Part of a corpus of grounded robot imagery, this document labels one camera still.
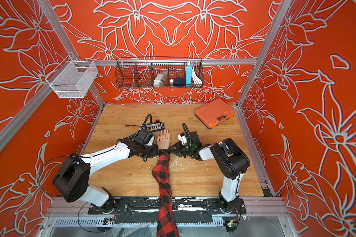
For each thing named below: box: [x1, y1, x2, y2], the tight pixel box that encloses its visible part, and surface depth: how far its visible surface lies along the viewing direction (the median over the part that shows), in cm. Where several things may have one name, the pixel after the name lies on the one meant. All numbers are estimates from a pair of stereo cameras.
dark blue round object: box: [172, 77, 186, 88], surface depth 97 cm
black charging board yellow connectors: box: [144, 121, 165, 132], surface depth 106 cm
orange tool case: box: [194, 98, 236, 130], surface depth 109 cm
